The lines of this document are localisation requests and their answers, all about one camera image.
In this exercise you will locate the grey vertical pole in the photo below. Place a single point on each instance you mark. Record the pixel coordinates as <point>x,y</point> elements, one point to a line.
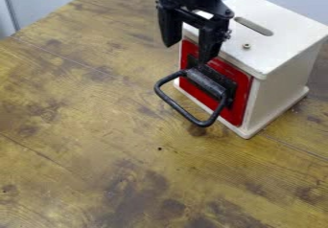
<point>12,15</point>

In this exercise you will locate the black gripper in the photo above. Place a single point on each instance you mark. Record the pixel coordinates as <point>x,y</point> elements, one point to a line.
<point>205,14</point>

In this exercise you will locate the white wooden box cabinet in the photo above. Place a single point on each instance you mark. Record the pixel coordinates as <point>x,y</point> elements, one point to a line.
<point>273,46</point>

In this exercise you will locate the red wooden drawer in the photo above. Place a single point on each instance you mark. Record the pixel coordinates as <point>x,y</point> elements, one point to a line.
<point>232,113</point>

